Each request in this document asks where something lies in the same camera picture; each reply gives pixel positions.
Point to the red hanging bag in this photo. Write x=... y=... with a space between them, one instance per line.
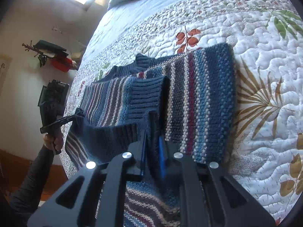
x=63 y=64

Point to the white floral quilted bedspread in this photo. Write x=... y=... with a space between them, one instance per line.
x=264 y=149

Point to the person left forearm dark sleeve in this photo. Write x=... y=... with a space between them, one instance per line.
x=24 y=202

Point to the person left hand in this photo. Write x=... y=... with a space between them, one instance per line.
x=54 y=142

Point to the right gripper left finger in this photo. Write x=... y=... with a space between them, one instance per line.
x=95 y=195

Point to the blue striped knit sweater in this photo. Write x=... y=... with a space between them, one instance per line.
x=189 y=99

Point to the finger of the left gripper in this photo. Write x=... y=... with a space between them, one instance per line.
x=79 y=118
x=60 y=122

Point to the black hanging jacket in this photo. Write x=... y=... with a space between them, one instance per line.
x=53 y=48

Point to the wooden coat rack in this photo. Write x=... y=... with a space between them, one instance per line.
x=43 y=56

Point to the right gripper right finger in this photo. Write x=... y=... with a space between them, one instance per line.
x=208 y=194

